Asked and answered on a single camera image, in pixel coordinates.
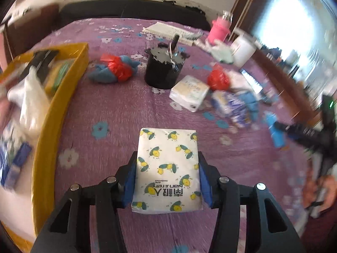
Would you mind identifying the blue white patterned bag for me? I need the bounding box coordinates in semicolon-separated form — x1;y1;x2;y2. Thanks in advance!
211;90;251;129

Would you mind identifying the purple floral tablecloth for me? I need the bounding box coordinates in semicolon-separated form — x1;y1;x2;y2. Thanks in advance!
28;17;317;253

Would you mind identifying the blue knitted cloth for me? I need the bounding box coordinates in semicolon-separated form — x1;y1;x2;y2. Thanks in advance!
238;92;273;122

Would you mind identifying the open paper notebook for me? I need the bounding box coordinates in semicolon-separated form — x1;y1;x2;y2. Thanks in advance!
142;22;203;46

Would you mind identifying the beige Face tissue pack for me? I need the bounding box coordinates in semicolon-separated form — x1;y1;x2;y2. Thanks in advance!
169;75;210;113

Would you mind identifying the person right hand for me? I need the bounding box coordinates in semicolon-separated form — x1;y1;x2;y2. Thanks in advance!
302;167;336;213

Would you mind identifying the white fluffy cloth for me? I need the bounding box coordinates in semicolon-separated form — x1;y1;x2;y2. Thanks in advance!
226;70;253;93

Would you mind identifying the pink thermos bottle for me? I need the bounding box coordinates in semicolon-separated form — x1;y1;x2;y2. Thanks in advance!
207;10;233;44

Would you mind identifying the white green work glove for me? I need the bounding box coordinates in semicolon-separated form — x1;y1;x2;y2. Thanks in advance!
193;39;234;65

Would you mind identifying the black leather sofa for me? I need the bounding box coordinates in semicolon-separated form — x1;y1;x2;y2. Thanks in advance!
58;0;211;31

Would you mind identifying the lemon print tissue pack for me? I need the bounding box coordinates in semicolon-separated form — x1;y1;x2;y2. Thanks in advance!
131;127;202;215

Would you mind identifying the red plastic bag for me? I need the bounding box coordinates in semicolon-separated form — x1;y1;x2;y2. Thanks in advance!
207;64;231;91

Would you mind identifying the black round device with cables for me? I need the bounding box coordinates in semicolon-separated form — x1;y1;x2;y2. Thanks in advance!
144;34;190;90

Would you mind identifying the wooden brick pattern cabinet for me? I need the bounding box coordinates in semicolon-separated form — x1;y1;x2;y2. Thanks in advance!
231;0;325;127

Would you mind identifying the brown armchair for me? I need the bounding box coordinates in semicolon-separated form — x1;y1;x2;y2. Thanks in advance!
2;3;59;62

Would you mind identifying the yellow cardboard tray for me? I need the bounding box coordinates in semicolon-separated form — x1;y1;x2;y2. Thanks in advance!
1;43;89;252

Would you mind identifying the black smartphone gold case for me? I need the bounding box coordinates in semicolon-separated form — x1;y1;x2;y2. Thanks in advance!
239;69;263;95

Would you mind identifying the white plastic jar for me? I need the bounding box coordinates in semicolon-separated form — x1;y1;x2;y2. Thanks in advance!
230;28;262;68

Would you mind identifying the blue floral Vinda tissue pack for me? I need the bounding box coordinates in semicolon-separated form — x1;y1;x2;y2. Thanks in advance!
1;120;32;190

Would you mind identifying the blue cloth with red bag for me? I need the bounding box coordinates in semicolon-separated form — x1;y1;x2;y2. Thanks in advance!
87;54;141;84

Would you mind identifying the white plastic bag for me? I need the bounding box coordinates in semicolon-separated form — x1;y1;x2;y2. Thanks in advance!
7;66;50;138

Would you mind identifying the black packet in tray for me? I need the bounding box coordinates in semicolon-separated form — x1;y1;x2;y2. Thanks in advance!
19;49;59;83

